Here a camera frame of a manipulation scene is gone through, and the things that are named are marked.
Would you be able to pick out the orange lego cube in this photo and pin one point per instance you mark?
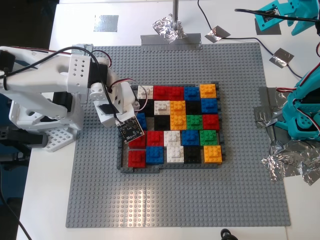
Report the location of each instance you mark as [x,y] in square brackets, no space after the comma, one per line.
[208,90]
[178,107]
[213,154]
[178,122]

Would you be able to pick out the black lego cube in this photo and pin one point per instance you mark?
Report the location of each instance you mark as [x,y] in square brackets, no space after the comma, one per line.
[148,107]
[193,107]
[192,155]
[162,123]

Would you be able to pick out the crumpled aluminium foil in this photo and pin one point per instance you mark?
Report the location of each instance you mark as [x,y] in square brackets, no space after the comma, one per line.
[270,96]
[170,33]
[287,160]

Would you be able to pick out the large gray lego baseplate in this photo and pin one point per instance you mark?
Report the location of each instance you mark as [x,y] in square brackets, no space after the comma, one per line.
[187,195]

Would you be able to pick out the gray duct tape strip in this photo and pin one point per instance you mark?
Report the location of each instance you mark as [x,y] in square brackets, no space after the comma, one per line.
[155,41]
[82,48]

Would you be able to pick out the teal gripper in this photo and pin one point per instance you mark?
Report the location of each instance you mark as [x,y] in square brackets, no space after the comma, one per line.
[298,25]

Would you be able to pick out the crinkled silver tape piece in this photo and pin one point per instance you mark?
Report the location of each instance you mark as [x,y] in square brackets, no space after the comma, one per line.
[218,33]
[281,57]

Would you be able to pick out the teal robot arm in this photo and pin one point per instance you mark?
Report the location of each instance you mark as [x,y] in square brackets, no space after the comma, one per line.
[305,110]

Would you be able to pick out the dark gray lego wall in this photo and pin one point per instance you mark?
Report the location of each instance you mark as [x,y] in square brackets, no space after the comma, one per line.
[140,170]
[218,93]
[180,85]
[120,155]

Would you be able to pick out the black camera circuit board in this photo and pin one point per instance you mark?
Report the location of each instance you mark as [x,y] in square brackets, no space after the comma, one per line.
[131,130]

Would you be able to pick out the red lego cube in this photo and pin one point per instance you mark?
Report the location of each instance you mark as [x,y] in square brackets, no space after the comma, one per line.
[136,159]
[155,138]
[161,92]
[138,143]
[176,93]
[210,121]

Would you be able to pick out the teal camera mount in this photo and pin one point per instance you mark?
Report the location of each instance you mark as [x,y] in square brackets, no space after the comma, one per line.
[261,23]

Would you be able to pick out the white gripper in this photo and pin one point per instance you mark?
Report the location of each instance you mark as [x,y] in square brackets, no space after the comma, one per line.
[135,105]

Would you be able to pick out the metal pole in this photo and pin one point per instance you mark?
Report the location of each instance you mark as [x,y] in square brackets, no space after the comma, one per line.
[175,10]

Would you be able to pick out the dark gray duct tape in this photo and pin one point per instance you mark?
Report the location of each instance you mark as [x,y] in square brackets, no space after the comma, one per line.
[277,135]

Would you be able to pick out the white lego cube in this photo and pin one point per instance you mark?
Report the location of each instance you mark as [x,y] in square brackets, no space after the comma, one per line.
[172,138]
[149,93]
[162,107]
[175,155]

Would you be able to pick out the crumpled shiny silver tape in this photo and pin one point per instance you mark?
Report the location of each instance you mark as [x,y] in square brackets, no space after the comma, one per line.
[265,117]

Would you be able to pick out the black knob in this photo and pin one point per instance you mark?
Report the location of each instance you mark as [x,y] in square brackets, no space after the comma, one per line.
[227,235]

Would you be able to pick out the gray duct tape patch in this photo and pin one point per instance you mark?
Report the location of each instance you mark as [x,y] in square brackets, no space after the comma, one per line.
[272,31]
[106,23]

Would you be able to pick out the blue lego cube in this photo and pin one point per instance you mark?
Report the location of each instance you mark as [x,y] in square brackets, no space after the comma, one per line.
[190,137]
[209,105]
[142,120]
[191,93]
[154,155]

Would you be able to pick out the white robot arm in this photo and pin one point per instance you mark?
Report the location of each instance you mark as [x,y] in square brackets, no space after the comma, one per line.
[37,80]

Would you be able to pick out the green lego cube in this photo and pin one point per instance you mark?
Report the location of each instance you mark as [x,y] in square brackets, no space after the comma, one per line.
[194,122]
[209,137]

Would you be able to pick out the black clamp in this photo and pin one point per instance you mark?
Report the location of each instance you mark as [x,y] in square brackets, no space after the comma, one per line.
[25,137]

